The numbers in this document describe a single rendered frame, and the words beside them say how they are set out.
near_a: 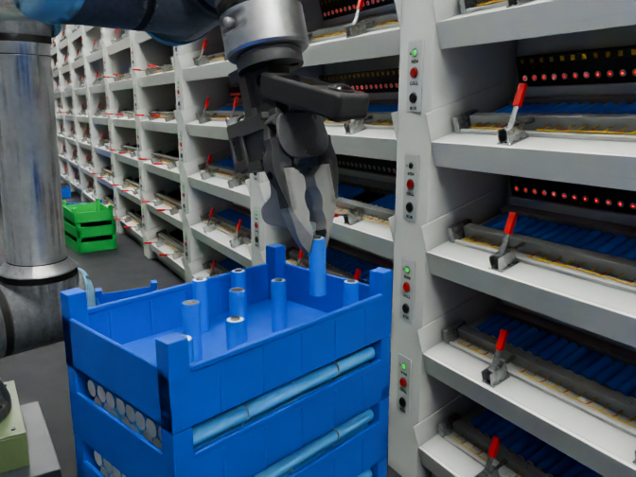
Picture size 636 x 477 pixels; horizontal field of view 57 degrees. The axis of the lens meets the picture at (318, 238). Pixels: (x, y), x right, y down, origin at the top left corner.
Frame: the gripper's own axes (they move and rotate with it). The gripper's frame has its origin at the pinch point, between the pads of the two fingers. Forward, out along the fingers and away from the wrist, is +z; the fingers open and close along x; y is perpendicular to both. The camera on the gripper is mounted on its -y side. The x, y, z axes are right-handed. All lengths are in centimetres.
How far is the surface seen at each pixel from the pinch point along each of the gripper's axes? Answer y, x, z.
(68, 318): 16.5, 20.6, 3.1
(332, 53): 39, -55, -37
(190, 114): 140, -87, -49
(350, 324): -0.5, -1.9, 9.8
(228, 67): 96, -72, -52
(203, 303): 14.6, 5.8, 5.1
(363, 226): 38, -53, 2
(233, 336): 1.7, 11.8, 7.3
